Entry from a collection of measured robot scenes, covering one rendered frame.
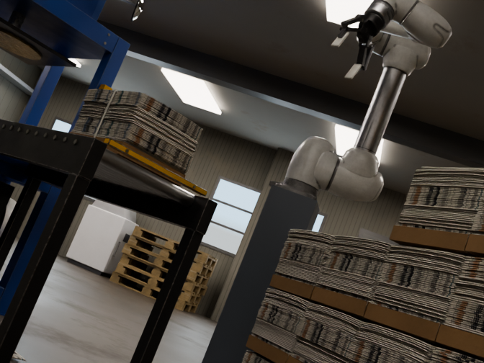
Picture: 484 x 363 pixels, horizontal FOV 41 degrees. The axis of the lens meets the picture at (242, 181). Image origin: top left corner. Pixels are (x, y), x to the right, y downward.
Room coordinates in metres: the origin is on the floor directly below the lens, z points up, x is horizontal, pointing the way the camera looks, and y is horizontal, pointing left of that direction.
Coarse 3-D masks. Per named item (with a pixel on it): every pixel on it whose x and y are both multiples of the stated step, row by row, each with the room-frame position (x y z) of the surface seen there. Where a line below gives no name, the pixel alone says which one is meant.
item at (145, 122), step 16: (128, 96) 2.14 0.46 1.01; (144, 96) 2.08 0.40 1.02; (112, 112) 2.18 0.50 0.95; (128, 112) 2.11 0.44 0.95; (144, 112) 2.09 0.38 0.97; (160, 112) 2.14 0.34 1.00; (176, 112) 2.18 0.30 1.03; (112, 128) 2.16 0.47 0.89; (128, 128) 2.08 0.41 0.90; (144, 128) 2.11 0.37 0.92; (160, 128) 2.14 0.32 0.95; (176, 128) 2.19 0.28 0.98; (192, 128) 2.23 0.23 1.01; (144, 144) 2.12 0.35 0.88; (160, 144) 2.16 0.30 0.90; (176, 144) 2.20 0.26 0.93; (192, 144) 2.25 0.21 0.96; (128, 160) 2.12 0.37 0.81; (160, 160) 2.19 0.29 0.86; (176, 160) 2.22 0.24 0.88; (160, 176) 2.21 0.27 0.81
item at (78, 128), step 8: (88, 96) 2.34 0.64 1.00; (96, 96) 2.29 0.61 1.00; (104, 96) 2.25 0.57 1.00; (88, 104) 2.33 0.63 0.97; (96, 104) 2.28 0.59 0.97; (104, 104) 2.24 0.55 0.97; (80, 112) 2.35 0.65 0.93; (88, 112) 2.30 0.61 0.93; (96, 112) 2.26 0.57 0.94; (80, 120) 2.33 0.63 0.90; (88, 120) 2.29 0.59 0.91; (96, 120) 2.25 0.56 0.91; (80, 128) 2.31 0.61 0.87; (88, 128) 2.27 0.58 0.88
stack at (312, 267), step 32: (288, 256) 2.29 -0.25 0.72; (320, 256) 2.10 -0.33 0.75; (352, 256) 1.96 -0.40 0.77; (384, 256) 1.82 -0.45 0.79; (416, 256) 1.70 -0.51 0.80; (448, 256) 1.60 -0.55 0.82; (352, 288) 1.90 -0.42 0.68; (384, 288) 1.77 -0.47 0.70; (416, 288) 1.66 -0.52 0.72; (448, 288) 1.57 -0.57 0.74; (480, 288) 1.47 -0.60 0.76; (256, 320) 2.34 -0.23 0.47; (288, 320) 2.15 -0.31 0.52; (320, 320) 1.98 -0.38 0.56; (352, 320) 1.85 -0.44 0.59; (448, 320) 1.53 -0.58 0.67; (480, 320) 1.44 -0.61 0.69; (256, 352) 2.29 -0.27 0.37; (288, 352) 2.09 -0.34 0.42; (320, 352) 1.94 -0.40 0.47; (352, 352) 1.80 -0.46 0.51; (384, 352) 1.68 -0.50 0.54; (416, 352) 1.58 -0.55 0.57; (448, 352) 1.50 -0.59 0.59
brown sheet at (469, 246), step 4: (472, 236) 1.53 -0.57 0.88; (476, 236) 1.52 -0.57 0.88; (480, 236) 1.51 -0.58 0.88; (468, 240) 1.54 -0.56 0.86; (472, 240) 1.53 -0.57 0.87; (476, 240) 1.52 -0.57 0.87; (480, 240) 1.51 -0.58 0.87; (468, 244) 1.54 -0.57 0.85; (472, 244) 1.52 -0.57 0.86; (476, 244) 1.51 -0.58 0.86; (480, 244) 1.50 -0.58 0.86; (468, 248) 1.53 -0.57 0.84; (472, 248) 1.52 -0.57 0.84; (476, 248) 1.51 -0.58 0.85; (480, 248) 1.50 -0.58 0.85; (480, 252) 1.50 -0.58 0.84
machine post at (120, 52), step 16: (128, 48) 3.37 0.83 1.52; (112, 64) 3.33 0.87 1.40; (96, 80) 3.34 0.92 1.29; (112, 80) 3.36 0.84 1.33; (48, 192) 3.31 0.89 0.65; (48, 208) 3.34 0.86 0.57; (32, 224) 3.32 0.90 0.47; (32, 240) 3.33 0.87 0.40; (16, 256) 3.33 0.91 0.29; (16, 272) 3.33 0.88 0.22; (16, 288) 3.35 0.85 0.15; (0, 304) 3.32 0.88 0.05
